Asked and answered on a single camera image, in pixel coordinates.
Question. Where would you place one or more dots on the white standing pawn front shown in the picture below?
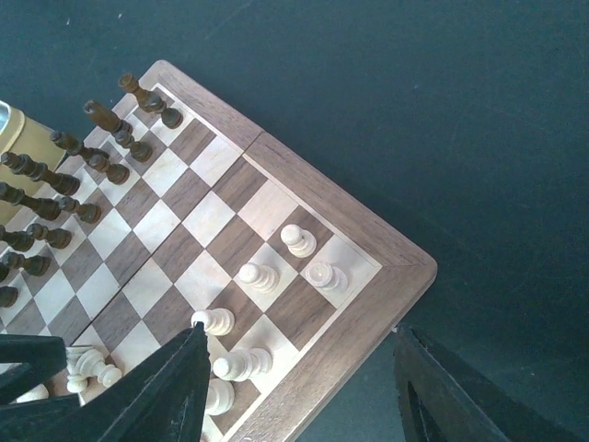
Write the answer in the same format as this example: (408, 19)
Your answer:
(300, 243)

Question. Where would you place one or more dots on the white pawn near corner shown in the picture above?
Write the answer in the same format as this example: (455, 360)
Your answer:
(260, 277)

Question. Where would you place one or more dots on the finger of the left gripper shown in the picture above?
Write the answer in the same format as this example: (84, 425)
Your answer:
(35, 359)

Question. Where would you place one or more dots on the wooden chess board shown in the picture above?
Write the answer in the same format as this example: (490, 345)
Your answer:
(317, 339)

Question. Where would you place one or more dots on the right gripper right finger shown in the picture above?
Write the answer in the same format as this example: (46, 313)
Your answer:
(442, 398)

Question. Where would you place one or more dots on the white chess pawn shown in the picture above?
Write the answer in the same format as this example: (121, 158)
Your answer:
(216, 321)

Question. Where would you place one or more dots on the dark chess pieces group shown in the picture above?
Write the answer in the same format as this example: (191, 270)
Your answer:
(90, 236)

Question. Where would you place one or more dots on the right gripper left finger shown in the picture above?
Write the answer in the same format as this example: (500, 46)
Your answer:
(162, 399)

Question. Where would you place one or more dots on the white standing piece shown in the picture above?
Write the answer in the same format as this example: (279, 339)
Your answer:
(220, 397)
(326, 276)
(242, 364)

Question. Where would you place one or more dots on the white chess pieces pile lower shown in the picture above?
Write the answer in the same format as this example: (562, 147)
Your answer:
(87, 375)

